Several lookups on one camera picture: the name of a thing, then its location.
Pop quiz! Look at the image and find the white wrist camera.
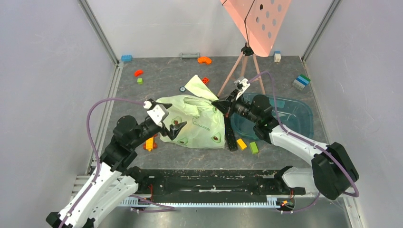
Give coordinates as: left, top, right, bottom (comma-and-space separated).
143, 100, 169, 126
234, 77, 250, 100

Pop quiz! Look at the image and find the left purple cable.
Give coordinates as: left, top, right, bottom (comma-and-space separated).
58, 97, 176, 228

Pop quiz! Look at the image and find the blue lego brick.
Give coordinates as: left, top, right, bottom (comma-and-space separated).
121, 55, 133, 62

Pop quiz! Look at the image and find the purple cable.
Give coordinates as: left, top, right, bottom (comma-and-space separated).
58, 97, 176, 228
249, 70, 360, 215

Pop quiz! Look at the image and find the red arch block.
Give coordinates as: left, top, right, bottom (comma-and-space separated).
134, 70, 144, 77

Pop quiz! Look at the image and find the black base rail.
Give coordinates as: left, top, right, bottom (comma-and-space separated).
136, 169, 306, 203

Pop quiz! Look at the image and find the teal plastic tub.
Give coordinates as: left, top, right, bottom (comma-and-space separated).
230, 97, 314, 141

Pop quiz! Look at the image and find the green wooden block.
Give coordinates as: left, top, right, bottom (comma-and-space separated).
249, 142, 259, 154

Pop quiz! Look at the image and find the pink perforated panel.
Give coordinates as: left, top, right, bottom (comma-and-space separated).
221, 0, 291, 57

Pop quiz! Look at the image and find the green avocado plastic bag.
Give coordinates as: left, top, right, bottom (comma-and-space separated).
157, 75, 225, 149

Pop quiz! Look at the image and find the black microphone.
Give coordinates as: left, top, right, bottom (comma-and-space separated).
224, 117, 238, 152

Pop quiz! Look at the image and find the white blue small brick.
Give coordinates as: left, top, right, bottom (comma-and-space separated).
273, 51, 281, 63

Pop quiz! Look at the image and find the yellow wooden block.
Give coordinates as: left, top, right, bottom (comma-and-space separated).
236, 138, 247, 151

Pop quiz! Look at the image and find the pink tripod stand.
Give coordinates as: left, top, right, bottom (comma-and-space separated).
217, 42, 260, 98

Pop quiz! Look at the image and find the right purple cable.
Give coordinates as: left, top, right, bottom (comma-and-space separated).
249, 70, 360, 215

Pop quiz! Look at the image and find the grey blue green brick stack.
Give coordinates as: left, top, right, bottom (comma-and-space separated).
292, 74, 311, 91

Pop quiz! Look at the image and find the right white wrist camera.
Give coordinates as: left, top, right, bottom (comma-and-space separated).
234, 77, 250, 100

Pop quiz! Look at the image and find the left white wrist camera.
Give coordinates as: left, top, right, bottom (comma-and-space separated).
143, 100, 169, 126

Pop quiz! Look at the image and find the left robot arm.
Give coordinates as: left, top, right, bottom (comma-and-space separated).
46, 99, 187, 228

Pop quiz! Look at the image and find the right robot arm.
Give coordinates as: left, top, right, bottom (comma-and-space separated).
212, 90, 359, 200

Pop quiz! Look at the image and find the orange curved block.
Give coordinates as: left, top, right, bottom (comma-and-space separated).
197, 56, 212, 65

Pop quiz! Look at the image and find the red lego brick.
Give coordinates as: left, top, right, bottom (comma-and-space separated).
202, 77, 210, 85

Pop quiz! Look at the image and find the grey metal handle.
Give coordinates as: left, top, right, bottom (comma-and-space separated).
179, 52, 200, 60

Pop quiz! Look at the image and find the orange yellow toy car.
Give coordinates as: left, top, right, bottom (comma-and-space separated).
143, 134, 158, 152

